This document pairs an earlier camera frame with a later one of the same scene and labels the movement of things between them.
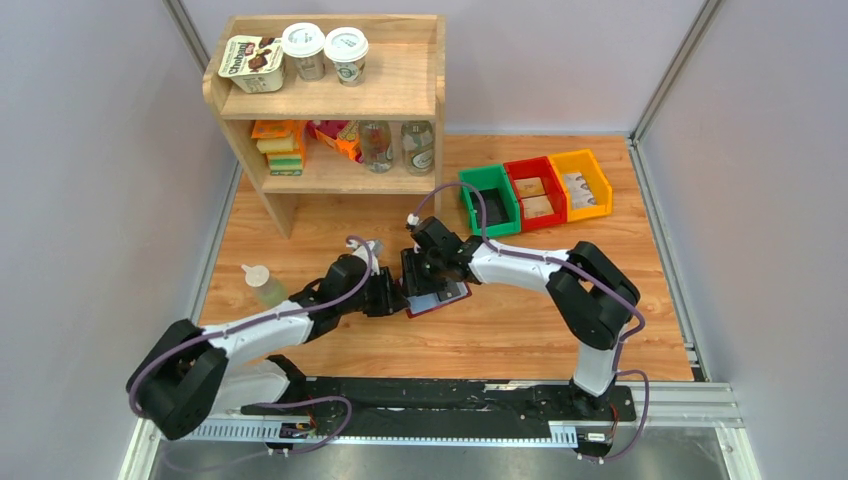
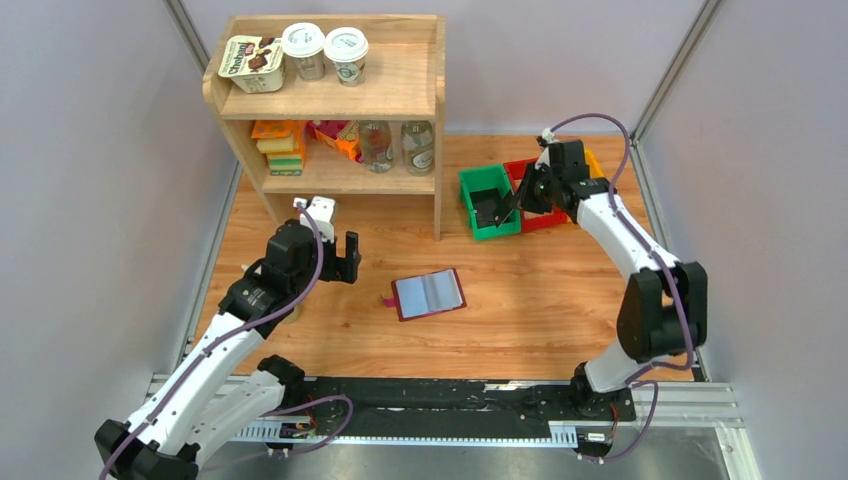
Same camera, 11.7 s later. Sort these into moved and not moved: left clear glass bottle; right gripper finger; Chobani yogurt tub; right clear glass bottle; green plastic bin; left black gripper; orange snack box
Moved: right gripper finger; left black gripper
Not moved: right clear glass bottle; orange snack box; green plastic bin; left clear glass bottle; Chobani yogurt tub
